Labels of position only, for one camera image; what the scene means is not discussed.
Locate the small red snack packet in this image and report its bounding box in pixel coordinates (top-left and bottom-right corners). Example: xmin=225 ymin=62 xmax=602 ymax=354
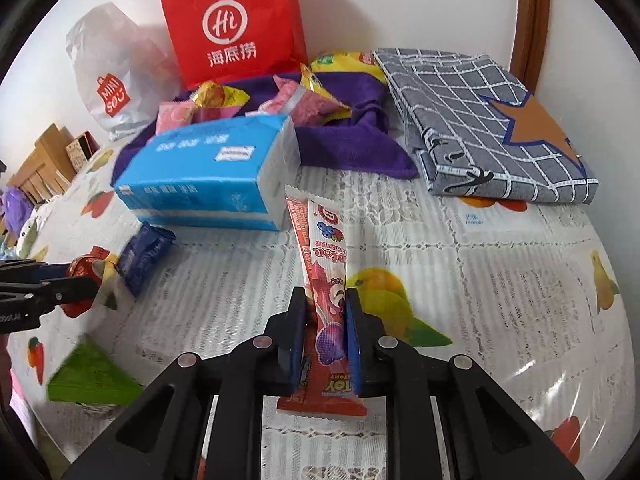
xmin=64 ymin=247 xmax=122 ymax=318

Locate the blue tissue pack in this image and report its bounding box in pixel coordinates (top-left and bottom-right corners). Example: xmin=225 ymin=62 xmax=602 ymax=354
xmin=112 ymin=113 xmax=302 ymax=232

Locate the purple plastic bag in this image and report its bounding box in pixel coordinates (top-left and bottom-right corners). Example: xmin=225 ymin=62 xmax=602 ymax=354
xmin=0 ymin=186 xmax=33 ymax=238

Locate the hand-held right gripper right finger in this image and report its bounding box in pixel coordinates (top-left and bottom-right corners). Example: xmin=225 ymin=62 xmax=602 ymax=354
xmin=346 ymin=287 xmax=586 ymax=480

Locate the blue snack packet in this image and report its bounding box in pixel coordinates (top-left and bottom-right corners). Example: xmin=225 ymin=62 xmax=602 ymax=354
xmin=121 ymin=222 xmax=176 ymax=297

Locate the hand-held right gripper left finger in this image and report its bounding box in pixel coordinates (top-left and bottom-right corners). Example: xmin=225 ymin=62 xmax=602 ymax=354
xmin=62 ymin=287 xmax=308 ymax=480

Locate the purple towel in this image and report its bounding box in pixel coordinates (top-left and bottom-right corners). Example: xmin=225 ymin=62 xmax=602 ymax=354
xmin=111 ymin=71 xmax=420 ymax=181

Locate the patterned box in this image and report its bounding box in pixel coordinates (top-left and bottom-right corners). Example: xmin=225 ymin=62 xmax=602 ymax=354
xmin=66 ymin=131 xmax=100 ymax=172

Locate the wooden furniture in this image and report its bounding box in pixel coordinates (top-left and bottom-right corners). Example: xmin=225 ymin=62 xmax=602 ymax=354
xmin=7 ymin=124 xmax=76 ymax=204

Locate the red paper bag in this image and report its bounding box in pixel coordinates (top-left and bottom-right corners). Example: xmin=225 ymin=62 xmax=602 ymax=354
xmin=159 ymin=0 xmax=308 ymax=90

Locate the large yellow green snack bag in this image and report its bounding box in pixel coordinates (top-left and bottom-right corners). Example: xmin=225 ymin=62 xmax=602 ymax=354
xmin=307 ymin=50 xmax=388 ymax=86

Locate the fruit print tablecloth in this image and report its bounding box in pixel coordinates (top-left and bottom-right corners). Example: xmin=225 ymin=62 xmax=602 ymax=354
xmin=7 ymin=140 xmax=633 ymax=480

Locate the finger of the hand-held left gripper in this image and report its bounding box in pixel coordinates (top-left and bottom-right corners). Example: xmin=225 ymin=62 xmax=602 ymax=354
xmin=0 ymin=258 xmax=71 ymax=281
xmin=0 ymin=276 xmax=103 ymax=313

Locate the red gold snack packet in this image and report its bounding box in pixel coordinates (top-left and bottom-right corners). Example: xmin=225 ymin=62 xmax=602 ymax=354
xmin=191 ymin=81 xmax=226 ymax=112

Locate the yellow pink snack packet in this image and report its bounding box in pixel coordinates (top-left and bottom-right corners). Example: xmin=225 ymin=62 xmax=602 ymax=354
xmin=259 ymin=75 xmax=352 ymax=127

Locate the grey checked folded cloth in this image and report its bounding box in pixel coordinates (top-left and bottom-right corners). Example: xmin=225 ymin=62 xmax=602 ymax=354
xmin=372 ymin=47 xmax=600 ymax=205

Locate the wooden door frame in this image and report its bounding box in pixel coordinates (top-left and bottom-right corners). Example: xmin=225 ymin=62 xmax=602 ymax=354
xmin=510 ymin=0 xmax=551 ymax=96

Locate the long red snack packet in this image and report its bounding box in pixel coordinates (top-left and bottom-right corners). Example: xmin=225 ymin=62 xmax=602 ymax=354
xmin=276 ymin=184 xmax=368 ymax=418

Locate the small yellow green snack packet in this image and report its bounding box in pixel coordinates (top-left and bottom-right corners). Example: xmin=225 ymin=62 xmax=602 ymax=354
xmin=220 ymin=87 xmax=251 ymax=122

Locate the white plastic bag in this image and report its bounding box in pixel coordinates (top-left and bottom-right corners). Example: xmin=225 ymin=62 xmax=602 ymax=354
xmin=66 ymin=2 xmax=183 ymax=142

